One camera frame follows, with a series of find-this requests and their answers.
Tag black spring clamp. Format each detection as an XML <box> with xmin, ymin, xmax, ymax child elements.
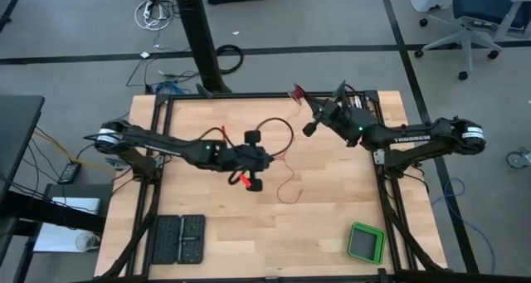
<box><xmin>195</xmin><ymin>82</ymin><xmax>215</xmax><ymax>100</ymax></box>
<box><xmin>331</xmin><ymin>79</ymin><xmax>348</xmax><ymax>100</ymax></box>

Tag thin red wire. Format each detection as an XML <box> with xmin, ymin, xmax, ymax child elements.
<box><xmin>273</xmin><ymin>94</ymin><xmax>304</xmax><ymax>205</ymax></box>

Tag yellow cable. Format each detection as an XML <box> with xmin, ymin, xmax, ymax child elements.
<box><xmin>32</xmin><ymin>129</ymin><xmax>116</xmax><ymax>174</ymax></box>

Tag white power strip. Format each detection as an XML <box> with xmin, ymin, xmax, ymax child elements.
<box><xmin>134</xmin><ymin>0</ymin><xmax>173</xmax><ymax>32</ymax></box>

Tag long blue cable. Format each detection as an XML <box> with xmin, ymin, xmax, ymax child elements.
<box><xmin>430</xmin><ymin>177</ymin><xmax>497</xmax><ymax>276</ymax></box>

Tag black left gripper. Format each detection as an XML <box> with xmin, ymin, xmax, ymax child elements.
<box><xmin>226</xmin><ymin>129</ymin><xmax>275</xmax><ymax>193</ymax></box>

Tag coiled black cable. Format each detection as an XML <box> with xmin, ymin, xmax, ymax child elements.
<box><xmin>215</xmin><ymin>44</ymin><xmax>245</xmax><ymax>76</ymax></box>

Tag white paper sheet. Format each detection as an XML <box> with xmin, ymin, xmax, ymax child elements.
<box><xmin>32</xmin><ymin>222</ymin><xmax>103</xmax><ymax>254</ymax></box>

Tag black cable with red tape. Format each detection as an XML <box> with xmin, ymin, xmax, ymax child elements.
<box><xmin>194</xmin><ymin>116</ymin><xmax>295</xmax><ymax>159</ymax></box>

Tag black desk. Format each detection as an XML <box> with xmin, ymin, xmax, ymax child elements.
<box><xmin>0</xmin><ymin>94</ymin><xmax>46</xmax><ymax>203</ymax></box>

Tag blue white office chair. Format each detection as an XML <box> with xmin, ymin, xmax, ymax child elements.
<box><xmin>413</xmin><ymin>0</ymin><xmax>531</xmax><ymax>81</ymax></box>

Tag tangled blue cable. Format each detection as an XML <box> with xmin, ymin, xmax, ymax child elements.
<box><xmin>155</xmin><ymin>81</ymin><xmax>188</xmax><ymax>95</ymax></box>

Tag black wire spool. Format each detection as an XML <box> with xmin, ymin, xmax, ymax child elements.
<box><xmin>288</xmin><ymin>83</ymin><xmax>307</xmax><ymax>105</ymax></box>

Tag green square tray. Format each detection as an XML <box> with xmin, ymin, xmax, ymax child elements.
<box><xmin>346</xmin><ymin>221</ymin><xmax>387</xmax><ymax>266</ymax></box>

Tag white flat box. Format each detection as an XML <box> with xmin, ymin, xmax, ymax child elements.
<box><xmin>51</xmin><ymin>197</ymin><xmax>102</xmax><ymax>216</ymax></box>

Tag open black bit case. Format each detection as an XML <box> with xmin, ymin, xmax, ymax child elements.
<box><xmin>149</xmin><ymin>214</ymin><xmax>207</xmax><ymax>266</ymax></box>

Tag black power brick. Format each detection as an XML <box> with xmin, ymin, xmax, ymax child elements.
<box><xmin>57</xmin><ymin>161</ymin><xmax>83</xmax><ymax>185</ymax></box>

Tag black tower fan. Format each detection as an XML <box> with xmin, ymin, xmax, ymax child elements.
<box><xmin>172</xmin><ymin>0</ymin><xmax>232</xmax><ymax>95</ymax></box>

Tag clear plastic cup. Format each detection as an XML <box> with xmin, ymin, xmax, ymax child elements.
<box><xmin>74</xmin><ymin>232</ymin><xmax>102</xmax><ymax>252</ymax></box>

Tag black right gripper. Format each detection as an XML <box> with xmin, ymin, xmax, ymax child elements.
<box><xmin>301</xmin><ymin>95</ymin><xmax>356</xmax><ymax>141</ymax></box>

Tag grey caster wheel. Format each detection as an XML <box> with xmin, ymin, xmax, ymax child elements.
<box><xmin>505</xmin><ymin>146</ymin><xmax>531</xmax><ymax>170</ymax></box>

